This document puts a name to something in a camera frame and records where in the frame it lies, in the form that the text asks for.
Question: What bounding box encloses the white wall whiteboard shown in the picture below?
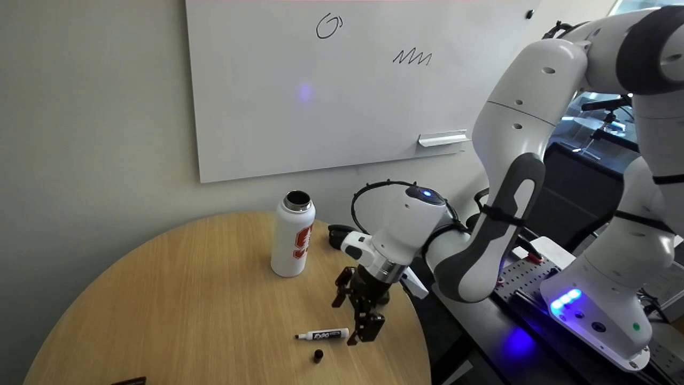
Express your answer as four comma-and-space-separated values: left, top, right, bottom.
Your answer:
183, 0, 594, 187

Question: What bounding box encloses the black office chair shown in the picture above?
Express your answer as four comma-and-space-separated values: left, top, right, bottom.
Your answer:
473, 138, 644, 248

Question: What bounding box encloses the white perforated mounting plate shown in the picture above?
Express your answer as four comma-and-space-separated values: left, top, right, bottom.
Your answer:
495, 255, 563, 306

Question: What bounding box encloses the black bar on stand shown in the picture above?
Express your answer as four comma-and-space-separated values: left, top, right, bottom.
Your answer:
579, 94, 637, 115

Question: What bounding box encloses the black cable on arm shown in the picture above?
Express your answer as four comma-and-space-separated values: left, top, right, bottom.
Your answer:
347, 177, 499, 237

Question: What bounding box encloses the white bottle with red logo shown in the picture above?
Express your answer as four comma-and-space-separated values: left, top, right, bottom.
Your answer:
269, 189, 318, 280

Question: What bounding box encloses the red clamp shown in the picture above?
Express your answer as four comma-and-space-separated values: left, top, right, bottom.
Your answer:
511, 244, 544, 267

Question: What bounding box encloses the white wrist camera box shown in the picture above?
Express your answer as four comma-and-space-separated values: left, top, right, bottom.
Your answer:
397, 264, 432, 301

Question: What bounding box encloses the white board eraser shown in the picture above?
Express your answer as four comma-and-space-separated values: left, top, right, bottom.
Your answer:
414, 129, 470, 150

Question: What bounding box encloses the white flat box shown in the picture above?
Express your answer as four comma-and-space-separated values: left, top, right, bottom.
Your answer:
528, 236, 577, 271

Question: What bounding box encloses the black robot stand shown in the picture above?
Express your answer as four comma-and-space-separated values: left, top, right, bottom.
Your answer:
424, 274, 684, 385

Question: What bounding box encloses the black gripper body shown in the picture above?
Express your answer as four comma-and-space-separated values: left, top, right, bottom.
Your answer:
350, 262, 396, 300

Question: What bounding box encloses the round wooden table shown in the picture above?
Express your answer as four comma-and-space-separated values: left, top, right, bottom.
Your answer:
20, 209, 434, 385

